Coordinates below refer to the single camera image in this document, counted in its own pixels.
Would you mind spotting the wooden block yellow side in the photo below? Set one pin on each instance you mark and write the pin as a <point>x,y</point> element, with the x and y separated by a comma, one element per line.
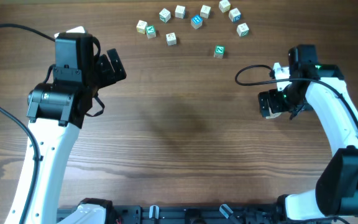
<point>224,5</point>

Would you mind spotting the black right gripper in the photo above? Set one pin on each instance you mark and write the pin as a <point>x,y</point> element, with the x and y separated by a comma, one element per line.
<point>275,106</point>

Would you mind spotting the wooden block drawing top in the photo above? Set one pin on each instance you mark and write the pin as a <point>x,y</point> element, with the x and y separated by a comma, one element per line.
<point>171,39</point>

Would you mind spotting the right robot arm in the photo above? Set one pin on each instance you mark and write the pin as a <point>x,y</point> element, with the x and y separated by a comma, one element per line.
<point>336,191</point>

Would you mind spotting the wooden block yellow K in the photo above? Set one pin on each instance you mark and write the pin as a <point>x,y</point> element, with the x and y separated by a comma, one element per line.
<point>272,115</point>

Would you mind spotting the wooden block blue side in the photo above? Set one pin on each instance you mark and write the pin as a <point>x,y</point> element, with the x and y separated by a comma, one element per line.
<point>234,15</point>

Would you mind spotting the wooden block yellow edge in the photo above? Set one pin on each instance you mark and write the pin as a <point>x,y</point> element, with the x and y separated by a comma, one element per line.
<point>141,26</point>

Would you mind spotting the wooden block green side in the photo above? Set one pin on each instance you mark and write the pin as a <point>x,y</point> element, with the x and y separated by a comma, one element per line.
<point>242,29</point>

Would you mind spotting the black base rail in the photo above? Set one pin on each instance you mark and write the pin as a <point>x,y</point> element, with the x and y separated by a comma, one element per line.
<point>187,215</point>

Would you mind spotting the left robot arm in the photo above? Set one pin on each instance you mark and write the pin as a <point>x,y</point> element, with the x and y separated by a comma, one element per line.
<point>56,112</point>

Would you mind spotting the wooden block green V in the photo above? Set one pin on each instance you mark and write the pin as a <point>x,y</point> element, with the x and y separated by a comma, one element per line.
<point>150,32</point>

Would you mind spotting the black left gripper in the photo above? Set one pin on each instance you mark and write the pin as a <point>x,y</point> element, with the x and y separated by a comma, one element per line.
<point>109,78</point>

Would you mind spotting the wooden block blue H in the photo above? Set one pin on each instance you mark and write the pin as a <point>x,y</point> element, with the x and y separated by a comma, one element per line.
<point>196,21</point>

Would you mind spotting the wooden block green Z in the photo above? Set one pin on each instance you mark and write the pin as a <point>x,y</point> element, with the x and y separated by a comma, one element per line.
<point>219,51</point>

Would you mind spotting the plain wooden picture block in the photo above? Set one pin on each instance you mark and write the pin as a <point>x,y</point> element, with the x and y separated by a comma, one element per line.
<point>205,11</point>

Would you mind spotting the wooden block teal side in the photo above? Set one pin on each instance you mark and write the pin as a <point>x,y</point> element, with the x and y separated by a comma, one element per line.
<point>164,15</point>

